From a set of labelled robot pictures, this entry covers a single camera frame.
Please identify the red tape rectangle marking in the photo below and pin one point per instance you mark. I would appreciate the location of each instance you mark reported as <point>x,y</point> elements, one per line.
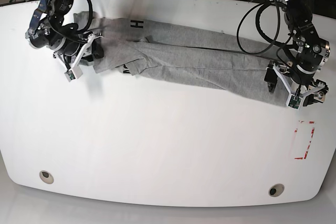
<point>302,139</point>

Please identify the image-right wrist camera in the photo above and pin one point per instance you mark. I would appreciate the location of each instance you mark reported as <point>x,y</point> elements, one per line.
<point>294,101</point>

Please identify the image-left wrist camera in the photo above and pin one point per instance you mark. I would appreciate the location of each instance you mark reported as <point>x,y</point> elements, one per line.
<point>73,73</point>

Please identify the left table grommet hole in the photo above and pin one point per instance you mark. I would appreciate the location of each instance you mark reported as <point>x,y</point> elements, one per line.
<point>46,177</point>

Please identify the grey t-shirt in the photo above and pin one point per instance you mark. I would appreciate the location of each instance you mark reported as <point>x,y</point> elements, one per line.
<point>184,55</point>

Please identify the table grommet hole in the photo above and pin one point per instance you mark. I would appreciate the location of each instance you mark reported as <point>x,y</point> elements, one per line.
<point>276,190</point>
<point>46,177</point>

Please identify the right table grommet hole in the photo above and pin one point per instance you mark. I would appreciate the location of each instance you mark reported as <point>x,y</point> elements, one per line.
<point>276,190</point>

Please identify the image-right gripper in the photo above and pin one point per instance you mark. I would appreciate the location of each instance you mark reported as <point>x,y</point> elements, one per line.
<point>312,92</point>

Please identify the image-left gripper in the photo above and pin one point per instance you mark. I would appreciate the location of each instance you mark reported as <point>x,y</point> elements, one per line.
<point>73,54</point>

